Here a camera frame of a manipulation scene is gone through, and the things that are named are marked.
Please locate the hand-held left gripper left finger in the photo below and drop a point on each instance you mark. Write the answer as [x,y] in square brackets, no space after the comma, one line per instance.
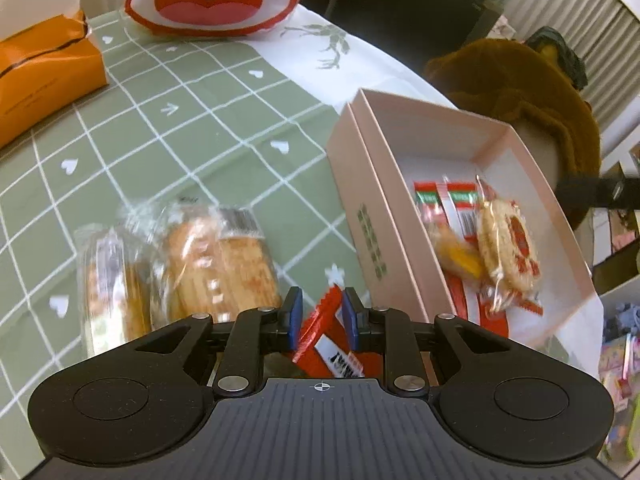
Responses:
[295,317]

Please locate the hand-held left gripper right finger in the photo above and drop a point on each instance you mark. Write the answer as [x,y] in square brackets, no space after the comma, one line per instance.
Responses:
[350,317]

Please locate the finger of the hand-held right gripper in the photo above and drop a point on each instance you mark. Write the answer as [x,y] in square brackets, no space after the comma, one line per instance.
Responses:
[600,192]

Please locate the red white label snack packet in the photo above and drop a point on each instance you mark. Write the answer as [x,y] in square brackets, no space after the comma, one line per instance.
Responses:
[322,332]

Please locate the clear rice cracker packet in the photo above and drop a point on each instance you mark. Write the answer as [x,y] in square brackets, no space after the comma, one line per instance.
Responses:
[220,270]

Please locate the round red print cracker packet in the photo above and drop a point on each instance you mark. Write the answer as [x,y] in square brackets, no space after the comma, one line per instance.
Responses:
[510,250]

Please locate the small yellow cake packet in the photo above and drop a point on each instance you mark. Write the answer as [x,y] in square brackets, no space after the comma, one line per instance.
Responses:
[457,255]

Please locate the clear red-ended wafer packet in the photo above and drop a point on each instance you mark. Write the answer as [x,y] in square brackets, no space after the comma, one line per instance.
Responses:
[475,310]

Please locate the pink cardboard box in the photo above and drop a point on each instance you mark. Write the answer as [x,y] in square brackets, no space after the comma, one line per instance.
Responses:
[370,185]

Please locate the green print cracker packet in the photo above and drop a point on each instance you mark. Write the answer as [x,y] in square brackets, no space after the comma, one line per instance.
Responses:
[115,290]

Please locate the brown fleece blanket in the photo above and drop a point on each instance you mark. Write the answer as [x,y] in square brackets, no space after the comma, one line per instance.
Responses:
[525,85]

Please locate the dark green cloth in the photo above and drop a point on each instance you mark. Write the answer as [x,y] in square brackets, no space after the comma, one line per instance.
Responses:
[560,55]

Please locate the grey curtain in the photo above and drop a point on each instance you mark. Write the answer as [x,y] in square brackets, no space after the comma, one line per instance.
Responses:
[600,35]

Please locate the colourful toy boxes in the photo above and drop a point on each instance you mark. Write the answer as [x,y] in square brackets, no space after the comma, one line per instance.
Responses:
[622,375]

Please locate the red white bunny bag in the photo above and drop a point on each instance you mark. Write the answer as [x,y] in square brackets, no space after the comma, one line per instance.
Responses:
[210,10]

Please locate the orange tissue box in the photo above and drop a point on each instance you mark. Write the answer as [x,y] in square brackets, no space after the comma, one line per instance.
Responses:
[45,75]

